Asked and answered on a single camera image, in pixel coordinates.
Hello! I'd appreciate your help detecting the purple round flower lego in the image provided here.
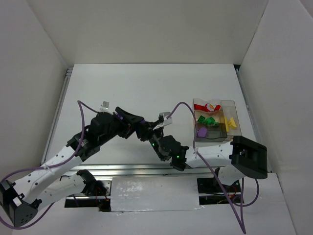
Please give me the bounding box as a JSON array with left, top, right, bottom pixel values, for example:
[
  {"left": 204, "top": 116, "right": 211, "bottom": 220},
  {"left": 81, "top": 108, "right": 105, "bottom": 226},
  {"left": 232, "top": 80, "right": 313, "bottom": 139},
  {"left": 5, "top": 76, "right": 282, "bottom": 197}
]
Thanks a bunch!
[{"left": 197, "top": 127, "right": 207, "bottom": 138}]

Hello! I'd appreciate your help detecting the green square lego brick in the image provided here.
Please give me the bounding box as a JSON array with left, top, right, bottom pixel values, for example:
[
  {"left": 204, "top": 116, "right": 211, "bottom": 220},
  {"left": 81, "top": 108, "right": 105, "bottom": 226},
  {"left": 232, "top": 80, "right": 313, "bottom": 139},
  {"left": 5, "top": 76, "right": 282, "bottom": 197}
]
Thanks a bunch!
[
  {"left": 206, "top": 117, "right": 215, "bottom": 126},
  {"left": 197, "top": 116, "right": 207, "bottom": 124}
]

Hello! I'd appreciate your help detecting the red curved lego brick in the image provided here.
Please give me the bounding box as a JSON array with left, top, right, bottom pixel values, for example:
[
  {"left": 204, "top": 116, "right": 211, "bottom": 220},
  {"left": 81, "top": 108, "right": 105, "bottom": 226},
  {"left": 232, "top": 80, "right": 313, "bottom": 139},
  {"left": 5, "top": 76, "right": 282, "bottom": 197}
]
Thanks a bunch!
[{"left": 194, "top": 104, "right": 209, "bottom": 112}]

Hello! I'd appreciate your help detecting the small red lego brick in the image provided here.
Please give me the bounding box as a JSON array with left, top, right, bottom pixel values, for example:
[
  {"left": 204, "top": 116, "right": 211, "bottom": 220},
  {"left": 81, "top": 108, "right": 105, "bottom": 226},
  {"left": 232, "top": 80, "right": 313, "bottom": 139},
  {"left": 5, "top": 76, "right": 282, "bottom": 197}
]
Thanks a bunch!
[{"left": 214, "top": 105, "right": 221, "bottom": 111}]

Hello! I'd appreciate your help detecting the yellow half round lego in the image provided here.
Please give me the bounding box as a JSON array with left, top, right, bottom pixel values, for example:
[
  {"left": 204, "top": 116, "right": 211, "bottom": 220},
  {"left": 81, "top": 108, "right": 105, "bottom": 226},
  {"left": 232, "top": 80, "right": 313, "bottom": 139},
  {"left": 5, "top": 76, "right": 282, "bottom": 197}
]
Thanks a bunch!
[{"left": 227, "top": 117, "right": 237, "bottom": 129}]

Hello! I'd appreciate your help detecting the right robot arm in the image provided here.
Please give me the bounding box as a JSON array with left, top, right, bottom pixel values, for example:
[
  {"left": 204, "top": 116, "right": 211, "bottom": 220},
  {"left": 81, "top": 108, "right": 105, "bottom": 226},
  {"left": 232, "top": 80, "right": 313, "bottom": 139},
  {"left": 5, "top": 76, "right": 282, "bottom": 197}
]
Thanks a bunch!
[{"left": 136, "top": 122, "right": 268, "bottom": 185}]

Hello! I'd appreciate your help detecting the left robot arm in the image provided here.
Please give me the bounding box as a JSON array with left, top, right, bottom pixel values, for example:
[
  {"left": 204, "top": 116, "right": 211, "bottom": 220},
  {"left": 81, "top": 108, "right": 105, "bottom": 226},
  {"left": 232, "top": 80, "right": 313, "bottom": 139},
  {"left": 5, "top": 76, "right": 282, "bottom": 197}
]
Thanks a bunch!
[{"left": 0, "top": 107, "right": 144, "bottom": 230}]

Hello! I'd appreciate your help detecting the clear plastic container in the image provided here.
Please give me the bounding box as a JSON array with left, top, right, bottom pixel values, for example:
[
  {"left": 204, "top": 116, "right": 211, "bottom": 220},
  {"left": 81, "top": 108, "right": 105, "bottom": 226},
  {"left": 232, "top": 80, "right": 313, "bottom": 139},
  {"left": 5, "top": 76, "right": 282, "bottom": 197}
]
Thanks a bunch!
[{"left": 193, "top": 98, "right": 222, "bottom": 113}]

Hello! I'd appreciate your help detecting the red flower lego piece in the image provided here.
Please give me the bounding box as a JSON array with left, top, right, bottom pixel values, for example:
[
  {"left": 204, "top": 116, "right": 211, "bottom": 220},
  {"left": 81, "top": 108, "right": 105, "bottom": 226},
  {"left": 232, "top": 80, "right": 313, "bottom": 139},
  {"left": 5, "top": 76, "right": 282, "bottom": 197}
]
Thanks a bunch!
[{"left": 205, "top": 103, "right": 215, "bottom": 112}]

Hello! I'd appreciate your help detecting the white taped panel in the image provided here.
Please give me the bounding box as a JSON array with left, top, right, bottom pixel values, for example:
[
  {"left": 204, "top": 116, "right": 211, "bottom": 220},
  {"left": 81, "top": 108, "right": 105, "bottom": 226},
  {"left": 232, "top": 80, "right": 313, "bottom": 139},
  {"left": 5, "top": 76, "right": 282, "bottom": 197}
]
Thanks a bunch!
[{"left": 111, "top": 176, "right": 200, "bottom": 212}]

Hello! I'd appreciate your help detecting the amber plastic container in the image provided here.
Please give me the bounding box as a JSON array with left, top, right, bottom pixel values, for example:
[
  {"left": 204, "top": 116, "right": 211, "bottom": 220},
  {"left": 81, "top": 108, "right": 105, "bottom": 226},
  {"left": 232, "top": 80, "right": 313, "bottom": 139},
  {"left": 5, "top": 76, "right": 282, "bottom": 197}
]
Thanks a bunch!
[{"left": 193, "top": 111, "right": 226, "bottom": 131}]

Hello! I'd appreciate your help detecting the tall smoky plastic container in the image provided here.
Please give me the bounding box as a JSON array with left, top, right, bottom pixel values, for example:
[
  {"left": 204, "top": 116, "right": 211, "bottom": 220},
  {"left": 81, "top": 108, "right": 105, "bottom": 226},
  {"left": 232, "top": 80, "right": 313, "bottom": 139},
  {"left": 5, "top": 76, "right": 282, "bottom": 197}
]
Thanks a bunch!
[{"left": 221, "top": 100, "right": 242, "bottom": 141}]

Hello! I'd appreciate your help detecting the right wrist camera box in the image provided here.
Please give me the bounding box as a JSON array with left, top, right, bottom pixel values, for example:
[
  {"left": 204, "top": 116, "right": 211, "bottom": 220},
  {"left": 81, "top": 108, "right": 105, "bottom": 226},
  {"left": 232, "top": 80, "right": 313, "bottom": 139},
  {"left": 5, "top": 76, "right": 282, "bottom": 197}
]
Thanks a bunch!
[{"left": 153, "top": 112, "right": 173, "bottom": 130}]

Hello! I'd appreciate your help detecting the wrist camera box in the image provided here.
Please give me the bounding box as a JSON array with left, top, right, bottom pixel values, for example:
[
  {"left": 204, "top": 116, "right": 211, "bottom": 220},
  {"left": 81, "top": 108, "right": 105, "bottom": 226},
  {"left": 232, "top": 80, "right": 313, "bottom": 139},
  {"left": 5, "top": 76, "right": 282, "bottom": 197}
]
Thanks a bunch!
[
  {"left": 153, "top": 112, "right": 173, "bottom": 130},
  {"left": 99, "top": 101, "right": 110, "bottom": 113}
]

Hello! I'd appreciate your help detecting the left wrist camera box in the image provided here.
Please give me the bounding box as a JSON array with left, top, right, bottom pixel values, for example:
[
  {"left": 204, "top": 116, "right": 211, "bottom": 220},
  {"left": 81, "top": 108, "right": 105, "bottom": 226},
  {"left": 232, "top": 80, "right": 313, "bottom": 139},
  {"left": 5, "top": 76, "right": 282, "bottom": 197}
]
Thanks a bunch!
[{"left": 99, "top": 101, "right": 110, "bottom": 113}]

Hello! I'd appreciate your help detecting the aluminium front rail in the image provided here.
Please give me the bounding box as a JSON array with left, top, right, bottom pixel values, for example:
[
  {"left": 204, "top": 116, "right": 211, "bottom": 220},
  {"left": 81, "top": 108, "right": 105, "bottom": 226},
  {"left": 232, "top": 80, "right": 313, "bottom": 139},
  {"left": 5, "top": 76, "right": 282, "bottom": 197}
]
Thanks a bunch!
[{"left": 64, "top": 164, "right": 211, "bottom": 177}]

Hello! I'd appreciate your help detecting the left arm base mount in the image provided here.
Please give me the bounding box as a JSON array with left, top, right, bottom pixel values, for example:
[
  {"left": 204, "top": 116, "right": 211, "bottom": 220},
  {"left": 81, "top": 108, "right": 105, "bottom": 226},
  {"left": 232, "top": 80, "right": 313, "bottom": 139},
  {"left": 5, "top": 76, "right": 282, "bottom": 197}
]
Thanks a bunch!
[{"left": 64, "top": 179, "right": 112, "bottom": 212}]

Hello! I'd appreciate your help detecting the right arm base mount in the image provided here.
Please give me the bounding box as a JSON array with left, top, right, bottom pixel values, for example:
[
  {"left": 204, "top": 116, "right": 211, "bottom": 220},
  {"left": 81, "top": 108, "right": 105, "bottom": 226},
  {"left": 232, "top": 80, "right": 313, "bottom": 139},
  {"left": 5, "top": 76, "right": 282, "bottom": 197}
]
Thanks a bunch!
[{"left": 197, "top": 178, "right": 241, "bottom": 205}]

